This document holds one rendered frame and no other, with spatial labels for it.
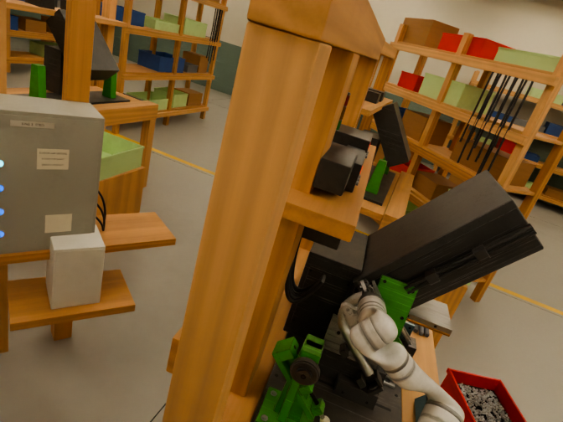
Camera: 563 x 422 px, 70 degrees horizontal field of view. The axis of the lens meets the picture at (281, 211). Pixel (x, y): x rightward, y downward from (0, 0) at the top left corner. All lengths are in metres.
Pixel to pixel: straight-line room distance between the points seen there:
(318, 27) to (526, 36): 9.83
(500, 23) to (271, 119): 9.79
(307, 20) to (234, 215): 0.26
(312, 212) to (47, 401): 1.85
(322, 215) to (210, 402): 0.40
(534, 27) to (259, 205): 9.89
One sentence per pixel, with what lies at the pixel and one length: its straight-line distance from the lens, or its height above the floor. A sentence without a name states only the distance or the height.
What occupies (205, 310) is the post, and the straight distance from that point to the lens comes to 0.64.
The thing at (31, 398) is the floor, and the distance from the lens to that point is 2.43.
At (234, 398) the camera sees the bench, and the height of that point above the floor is 0.88.
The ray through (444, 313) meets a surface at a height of 1.13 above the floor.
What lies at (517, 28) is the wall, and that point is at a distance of 10.25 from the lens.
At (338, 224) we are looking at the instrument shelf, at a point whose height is 1.53.
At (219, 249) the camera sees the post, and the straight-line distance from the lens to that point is 0.58.
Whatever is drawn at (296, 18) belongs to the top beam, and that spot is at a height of 1.86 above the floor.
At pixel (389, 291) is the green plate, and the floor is 1.23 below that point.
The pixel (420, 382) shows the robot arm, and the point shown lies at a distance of 1.05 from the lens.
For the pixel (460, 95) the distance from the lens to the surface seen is 4.34.
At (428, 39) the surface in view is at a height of 2.19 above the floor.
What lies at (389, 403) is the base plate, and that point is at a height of 0.90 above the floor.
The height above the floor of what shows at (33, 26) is 0.80.
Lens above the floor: 1.85
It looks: 23 degrees down
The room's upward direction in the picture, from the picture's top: 16 degrees clockwise
